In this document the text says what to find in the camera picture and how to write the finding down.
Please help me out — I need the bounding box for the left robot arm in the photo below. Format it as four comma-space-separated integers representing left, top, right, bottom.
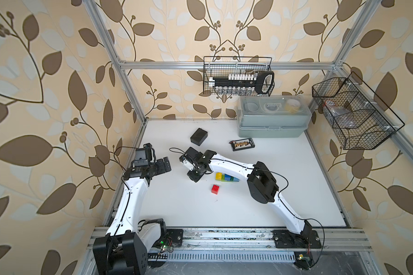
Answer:
92, 143, 171, 275

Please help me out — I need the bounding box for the black box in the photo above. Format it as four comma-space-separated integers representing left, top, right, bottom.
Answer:
190, 128, 208, 146

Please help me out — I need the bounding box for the grey plastic toolbox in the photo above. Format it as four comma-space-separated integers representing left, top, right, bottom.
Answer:
237, 96, 312, 138

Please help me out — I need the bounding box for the back wire basket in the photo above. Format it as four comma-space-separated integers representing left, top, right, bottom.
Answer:
203, 56, 275, 97

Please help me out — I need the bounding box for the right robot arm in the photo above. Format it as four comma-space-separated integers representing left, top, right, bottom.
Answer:
180, 147, 313, 239

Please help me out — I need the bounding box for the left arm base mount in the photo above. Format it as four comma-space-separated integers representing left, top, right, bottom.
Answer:
153, 229, 184, 249

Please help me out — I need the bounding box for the red lego brick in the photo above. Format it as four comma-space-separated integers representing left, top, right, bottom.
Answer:
211, 185, 220, 195

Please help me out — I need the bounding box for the right wire basket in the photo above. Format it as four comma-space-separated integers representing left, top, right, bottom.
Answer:
312, 72, 405, 150

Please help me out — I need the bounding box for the yellow lego brick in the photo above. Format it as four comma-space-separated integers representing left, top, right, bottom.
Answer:
215, 173, 223, 181

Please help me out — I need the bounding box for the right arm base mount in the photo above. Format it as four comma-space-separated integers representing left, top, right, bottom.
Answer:
272, 229, 323, 249

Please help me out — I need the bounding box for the aluminium front rail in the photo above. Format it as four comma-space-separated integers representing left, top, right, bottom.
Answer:
87, 226, 372, 264

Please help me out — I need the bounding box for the wire basket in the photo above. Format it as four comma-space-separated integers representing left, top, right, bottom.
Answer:
203, 56, 275, 97
312, 72, 405, 150

